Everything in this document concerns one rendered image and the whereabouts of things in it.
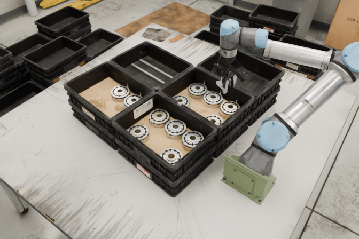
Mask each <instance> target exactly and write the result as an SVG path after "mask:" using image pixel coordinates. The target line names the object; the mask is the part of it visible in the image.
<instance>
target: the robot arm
mask: <svg viewBox="0 0 359 239"><path fill-rule="evenodd" d="M237 45H240V46H245V49H246V51H247V52H248V53H249V54H250V55H262V56H265V57H269V58H274V59H278V60H283V61H288V62H292V63H297V64H300V65H305V66H309V67H314V68H318V69H321V70H322V71H323V72H324V74H323V75H322V76H321V77H319V78H318V79H317V80H316V81H315V82H314V83H313V84H312V85H311V86H310V87H309V88H307V89H306V90H305V91H304V92H303V93H302V94H301V95H300V96H299V97H298V98H296V99H295V100H294V101H293V102H292V103H291V104H290V105H289V106H288V107H287V108H286V109H285V110H284V111H283V112H281V113H278V112H276V113H275V114H274V115H272V116H271V117H265V119H264V120H263V121H262V124H261V126H260V127H259V129H258V131H257V134H256V136H255V137H254V139H253V141H252V143H251V145H250V147H249V148H248V149H247V150H246V151H245V152H244V153H243V154H242V155H241V156H240V158H239V160H238V161H239V162H241V163H242V164H244V165H245V166H247V167H248V168H250V169H252V170H254V171H256V172H258V173H260V174H262V175H265V176H267V177H270V176H271V174H272V170H273V165H274V159H275V157H276V155H277V153H278V152H279V151H280V150H282V149H284V148H285V147H286V146H287V144H288V142H290V141H291V140H292V139H293V138H294V137H295V136H296V135H297V134H298V128H299V127H300V126H301V125H302V124H303V123H304V122H305V121H306V120H307V119H308V118H309V117H311V116H312V115H313V114H314V113H315V112H316V111H318V110H319V109H320V108H321V107H322V106H323V105H324V104H325V103H326V102H327V101H328V100H330V99H331V98H332V97H333V96H334V95H335V94H336V93H337V92H338V91H339V90H340V89H342V88H343V87H344V86H345V85H352V84H353V83H354V82H355V81H357V80H358V79H359V42H353V43H351V44H348V45H347V46H346V47H345V48H344V49H343V50H342V51H332V50H329V51H327V52H325V51H321V50H315V49H311V48H307V47H303V46H298V45H293V44H288V43H283V42H278V41H273V40H270V39H268V31H267V30H264V29H261V28H259V29H257V28H246V27H240V26H239V23H238V21H234V20H233V19H228V20H224V21H223V22H222V23H221V29H220V50H219V51H217V52H216V54H217V55H218V61H217V62H216V63H215V64H214V74H216V75H217V76H219V77H221V76H222V78H221V80H220V81H217V82H216V84H217V85H218V86H219V87H220V88H221V89H222V91H223V94H226V93H227V89H228V84H229V80H230V81H231V87H232V88H233V87H234V85H235V82H236V79H237V78H239V79H240V80H241V81H242V82H244V81H246V80H247V79H248V78H249V77H250V74H249V72H248V71H247V70H246V69H245V68H244V67H243V66H242V65H241V64H240V63H239V62H238V61H237V60H236V59H235V58H236V54H237ZM228 79H229V80H228Z"/></svg>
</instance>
